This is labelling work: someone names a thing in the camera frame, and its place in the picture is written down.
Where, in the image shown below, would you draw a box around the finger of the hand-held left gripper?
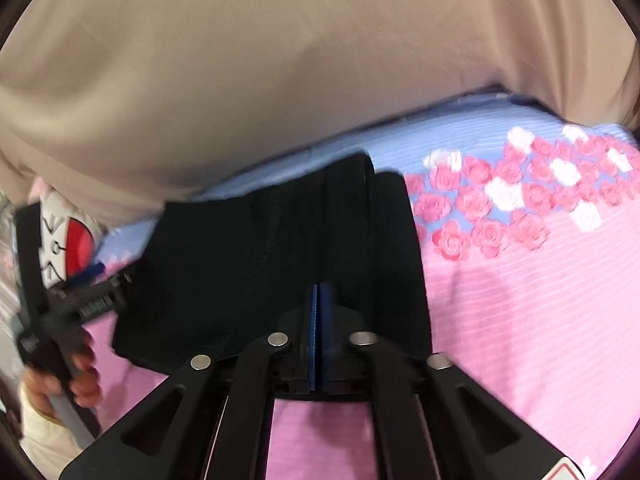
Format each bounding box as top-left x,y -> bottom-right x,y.
47,260 -> 136,322

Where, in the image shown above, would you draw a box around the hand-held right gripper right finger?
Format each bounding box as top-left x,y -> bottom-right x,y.
320,283 -> 587,480

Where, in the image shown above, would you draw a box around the person's left forearm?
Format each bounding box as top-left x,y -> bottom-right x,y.
19,387 -> 98,468

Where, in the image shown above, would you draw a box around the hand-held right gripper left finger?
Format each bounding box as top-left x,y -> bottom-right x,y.
60,284 -> 321,480

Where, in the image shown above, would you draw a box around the beige padded headboard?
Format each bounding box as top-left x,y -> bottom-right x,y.
0,0 -> 640,233

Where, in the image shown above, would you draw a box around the pink floral bed sheet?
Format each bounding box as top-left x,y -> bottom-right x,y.
82,91 -> 640,480

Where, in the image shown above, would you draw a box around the black pants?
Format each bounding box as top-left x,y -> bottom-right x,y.
111,152 -> 434,377

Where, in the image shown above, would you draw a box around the person's left hand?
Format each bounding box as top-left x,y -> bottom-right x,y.
22,332 -> 103,418

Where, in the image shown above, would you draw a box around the white cat print pillow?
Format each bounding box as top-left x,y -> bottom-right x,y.
27,180 -> 110,288

